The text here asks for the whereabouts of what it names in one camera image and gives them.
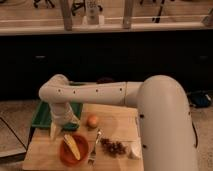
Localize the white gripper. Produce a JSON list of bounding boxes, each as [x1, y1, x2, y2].
[[49, 102, 80, 140]]

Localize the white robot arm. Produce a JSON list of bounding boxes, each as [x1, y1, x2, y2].
[[39, 74, 198, 171]]

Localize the red bowl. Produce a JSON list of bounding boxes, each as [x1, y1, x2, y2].
[[59, 134, 89, 167]]

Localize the green tray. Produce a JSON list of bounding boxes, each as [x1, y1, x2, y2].
[[30, 81, 87, 132]]

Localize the orange egg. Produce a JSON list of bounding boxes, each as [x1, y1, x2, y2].
[[87, 115, 99, 128]]

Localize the silver fork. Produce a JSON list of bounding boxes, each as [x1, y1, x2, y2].
[[88, 129, 102, 165]]

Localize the wooden cutting board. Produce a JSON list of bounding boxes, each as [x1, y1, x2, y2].
[[22, 104, 144, 171]]

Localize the brown dried food pile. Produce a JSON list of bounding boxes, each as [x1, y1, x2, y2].
[[101, 138, 126, 157]]

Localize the white remote device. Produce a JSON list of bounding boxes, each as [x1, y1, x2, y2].
[[85, 0, 99, 25]]

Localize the blue object on floor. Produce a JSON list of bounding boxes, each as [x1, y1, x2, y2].
[[189, 92, 212, 108]]

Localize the wooden frame post left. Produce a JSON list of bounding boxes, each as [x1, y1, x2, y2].
[[60, 0, 72, 31]]

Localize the wooden frame post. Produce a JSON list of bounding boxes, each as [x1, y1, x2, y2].
[[122, 0, 134, 29], [60, 0, 72, 31]]

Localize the wooden frame post right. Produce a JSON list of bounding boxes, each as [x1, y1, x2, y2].
[[122, 0, 134, 29]]

